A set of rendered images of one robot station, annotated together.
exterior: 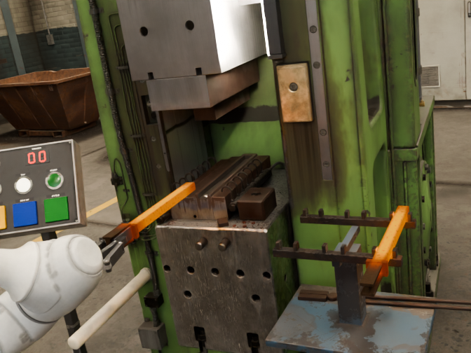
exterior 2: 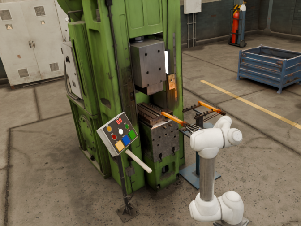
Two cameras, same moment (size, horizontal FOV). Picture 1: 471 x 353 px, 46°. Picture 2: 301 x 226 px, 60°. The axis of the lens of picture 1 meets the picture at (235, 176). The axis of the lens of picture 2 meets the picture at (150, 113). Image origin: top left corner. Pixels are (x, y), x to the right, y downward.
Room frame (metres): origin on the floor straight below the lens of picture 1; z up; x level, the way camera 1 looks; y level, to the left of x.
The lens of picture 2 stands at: (0.37, 2.26, 2.30)
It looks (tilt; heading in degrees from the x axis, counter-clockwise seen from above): 27 degrees down; 302
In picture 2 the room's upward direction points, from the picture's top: 5 degrees counter-clockwise
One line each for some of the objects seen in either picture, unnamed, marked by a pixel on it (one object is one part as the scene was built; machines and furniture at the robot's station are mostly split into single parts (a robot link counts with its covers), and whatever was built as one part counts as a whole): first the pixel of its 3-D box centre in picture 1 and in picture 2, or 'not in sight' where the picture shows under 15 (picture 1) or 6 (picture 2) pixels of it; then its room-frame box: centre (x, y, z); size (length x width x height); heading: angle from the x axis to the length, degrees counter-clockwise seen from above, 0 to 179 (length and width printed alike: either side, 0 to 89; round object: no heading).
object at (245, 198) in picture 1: (257, 203); (167, 113); (1.61, -0.06, 0.95); 0.12 x 0.08 x 0.06; 155
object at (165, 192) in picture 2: not in sight; (164, 188); (1.59, 0.15, 0.01); 0.58 x 0.39 x 0.01; 65
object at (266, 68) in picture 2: not in sight; (269, 66); (1.00, -3.94, 0.36); 1.20 x 0.80 x 0.72; 151
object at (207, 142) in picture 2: not in sight; (204, 178); (0.82, 0.92, 1.06); 0.22 x 0.16 x 0.77; 34
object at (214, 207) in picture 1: (223, 183); (146, 112); (1.82, 0.04, 0.96); 0.42 x 0.20 x 0.09; 155
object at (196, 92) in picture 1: (207, 80); (144, 83); (1.82, 0.04, 1.32); 0.42 x 0.20 x 0.10; 155
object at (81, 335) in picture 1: (112, 306); (138, 161); (1.70, 0.48, 0.62); 0.44 x 0.05 x 0.05; 155
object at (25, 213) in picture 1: (25, 214); (126, 140); (1.67, 0.68, 1.01); 0.07 x 0.05 x 0.07; 90
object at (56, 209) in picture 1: (57, 209); (131, 134); (1.67, 0.58, 1.01); 0.07 x 0.05 x 0.07; 90
